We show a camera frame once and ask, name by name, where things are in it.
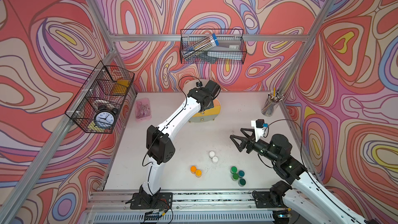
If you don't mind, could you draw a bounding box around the light green paint can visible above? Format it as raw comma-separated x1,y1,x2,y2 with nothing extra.
230,167,238,174

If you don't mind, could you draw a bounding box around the clear tube of pencils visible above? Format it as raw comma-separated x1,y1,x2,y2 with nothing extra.
181,34,219,60

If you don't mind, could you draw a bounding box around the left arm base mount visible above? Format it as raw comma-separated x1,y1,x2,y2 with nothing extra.
125,186,173,210

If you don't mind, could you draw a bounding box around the orange paint can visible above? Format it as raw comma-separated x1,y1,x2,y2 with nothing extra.
190,166,197,174

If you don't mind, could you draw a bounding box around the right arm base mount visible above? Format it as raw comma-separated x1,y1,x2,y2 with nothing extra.
251,180,292,208

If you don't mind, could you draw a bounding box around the black wire basket back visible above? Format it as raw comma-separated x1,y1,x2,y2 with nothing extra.
179,28,247,64

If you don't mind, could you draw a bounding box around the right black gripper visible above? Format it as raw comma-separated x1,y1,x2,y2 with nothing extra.
230,128,280,163

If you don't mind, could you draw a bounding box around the clear pencil cup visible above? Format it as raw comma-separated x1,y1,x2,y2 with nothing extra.
261,88,284,117

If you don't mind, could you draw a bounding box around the pink plastic box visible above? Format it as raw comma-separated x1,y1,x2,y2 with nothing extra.
135,97,151,121

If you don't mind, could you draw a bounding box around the yellow object in basket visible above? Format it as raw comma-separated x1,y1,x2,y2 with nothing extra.
112,79,130,96

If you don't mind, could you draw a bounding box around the dark green paint can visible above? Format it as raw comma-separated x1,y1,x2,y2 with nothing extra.
238,178,246,187

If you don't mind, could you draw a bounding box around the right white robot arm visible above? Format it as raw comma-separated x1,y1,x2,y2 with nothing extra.
230,128,377,224

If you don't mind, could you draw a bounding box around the aluminium rail base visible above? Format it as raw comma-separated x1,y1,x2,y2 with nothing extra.
77,189,343,224

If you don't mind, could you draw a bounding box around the round white drawer cabinet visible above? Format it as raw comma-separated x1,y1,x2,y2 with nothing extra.
182,79,221,123

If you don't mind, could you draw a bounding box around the black wire basket left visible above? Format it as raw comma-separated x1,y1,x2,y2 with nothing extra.
65,61,135,134

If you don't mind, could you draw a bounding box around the teal paint can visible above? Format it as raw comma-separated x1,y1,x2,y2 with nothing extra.
238,170,245,178

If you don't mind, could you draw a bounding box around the grey white box in basket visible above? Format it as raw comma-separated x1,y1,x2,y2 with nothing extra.
207,46,243,60

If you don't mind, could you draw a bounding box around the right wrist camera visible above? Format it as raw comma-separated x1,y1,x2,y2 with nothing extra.
251,119,269,142

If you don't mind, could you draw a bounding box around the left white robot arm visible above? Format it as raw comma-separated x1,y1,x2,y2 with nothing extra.
140,80,221,198

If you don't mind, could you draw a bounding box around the black alarm clock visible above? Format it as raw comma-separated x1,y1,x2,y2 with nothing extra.
94,105,119,129

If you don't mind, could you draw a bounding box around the black wire basket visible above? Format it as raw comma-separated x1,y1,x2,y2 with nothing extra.
65,61,135,134
179,28,247,64

